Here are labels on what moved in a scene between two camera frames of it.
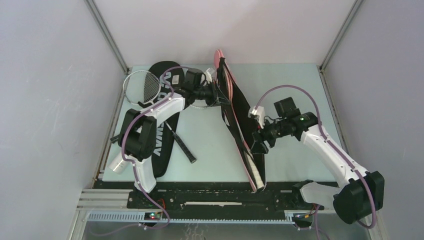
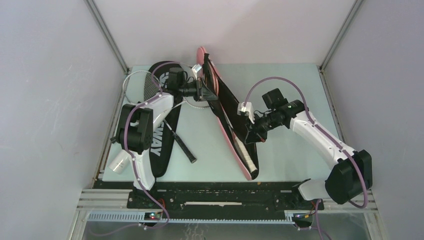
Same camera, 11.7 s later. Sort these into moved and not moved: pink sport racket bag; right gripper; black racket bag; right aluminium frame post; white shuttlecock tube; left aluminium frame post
Moved: pink sport racket bag; right gripper
Not moved: right aluminium frame post; left aluminium frame post; white shuttlecock tube; black racket bag
